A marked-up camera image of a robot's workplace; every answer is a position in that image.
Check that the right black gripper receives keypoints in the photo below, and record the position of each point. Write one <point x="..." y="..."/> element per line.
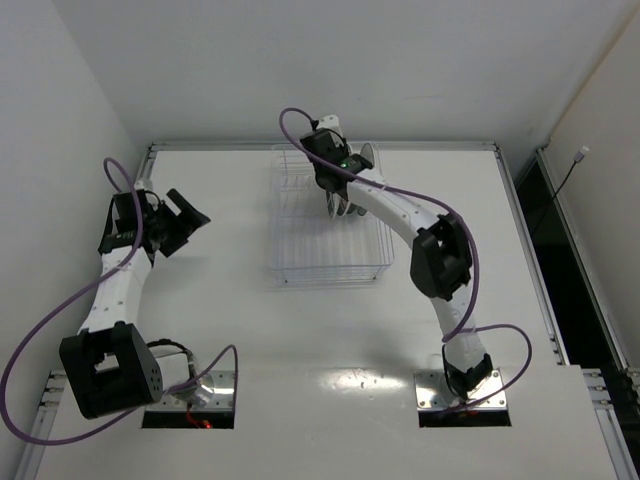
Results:
<point x="343" y="206"/>

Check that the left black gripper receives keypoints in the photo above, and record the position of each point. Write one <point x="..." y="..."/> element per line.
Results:
<point x="170" y="230"/>

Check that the white plate with dark rim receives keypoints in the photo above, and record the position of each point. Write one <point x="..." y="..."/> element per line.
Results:
<point x="368" y="155"/>

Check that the green red rimmed plate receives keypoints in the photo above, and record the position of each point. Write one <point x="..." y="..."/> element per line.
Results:
<point x="333" y="202"/>
<point x="345" y="207"/>

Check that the blue patterned green plate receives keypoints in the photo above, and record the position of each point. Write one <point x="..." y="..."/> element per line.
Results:
<point x="357" y="210"/>

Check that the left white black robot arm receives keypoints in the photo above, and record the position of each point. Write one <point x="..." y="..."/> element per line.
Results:
<point x="109" y="365"/>

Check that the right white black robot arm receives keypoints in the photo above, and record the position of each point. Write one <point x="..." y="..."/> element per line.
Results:
<point x="442" y="257"/>

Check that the white wire dish rack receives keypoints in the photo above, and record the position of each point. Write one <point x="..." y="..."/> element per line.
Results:
<point x="308" y="248"/>

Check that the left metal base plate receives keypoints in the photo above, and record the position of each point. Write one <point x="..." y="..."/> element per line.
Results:
<point x="213" y="393"/>

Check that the metal base plate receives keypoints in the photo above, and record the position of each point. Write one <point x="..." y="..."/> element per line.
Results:
<point x="213" y="393"/>
<point x="433" y="394"/>

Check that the black wall cable white plug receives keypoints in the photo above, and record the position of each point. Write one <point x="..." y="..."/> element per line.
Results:
<point x="577" y="159"/>

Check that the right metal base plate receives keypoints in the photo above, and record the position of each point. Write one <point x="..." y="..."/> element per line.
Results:
<point x="433" y="394"/>

